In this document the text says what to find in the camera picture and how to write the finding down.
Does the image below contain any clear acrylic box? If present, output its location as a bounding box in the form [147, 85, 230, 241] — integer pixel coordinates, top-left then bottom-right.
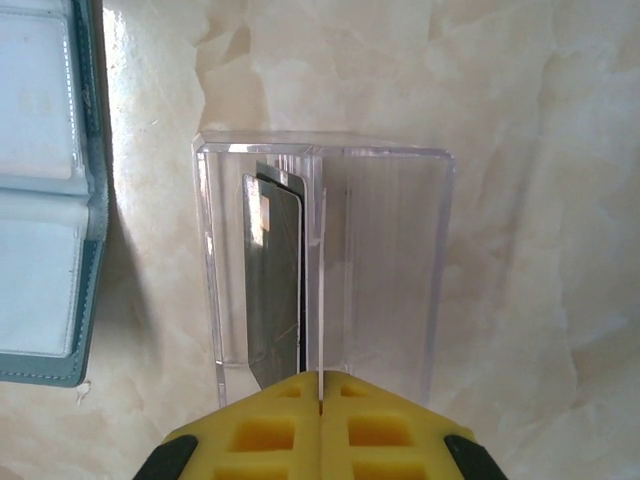
[191, 129, 457, 409]

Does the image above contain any teal card holder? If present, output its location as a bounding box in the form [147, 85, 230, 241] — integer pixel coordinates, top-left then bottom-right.
[0, 0, 112, 390]

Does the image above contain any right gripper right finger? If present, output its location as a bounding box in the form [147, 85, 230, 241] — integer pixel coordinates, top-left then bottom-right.
[319, 369, 509, 480]

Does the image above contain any black credit card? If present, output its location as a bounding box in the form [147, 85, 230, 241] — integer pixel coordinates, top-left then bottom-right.
[241, 172, 307, 392]
[254, 159, 308, 374]

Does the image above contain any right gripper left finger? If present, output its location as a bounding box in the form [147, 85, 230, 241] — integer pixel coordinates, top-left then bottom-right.
[132, 370, 321, 480]

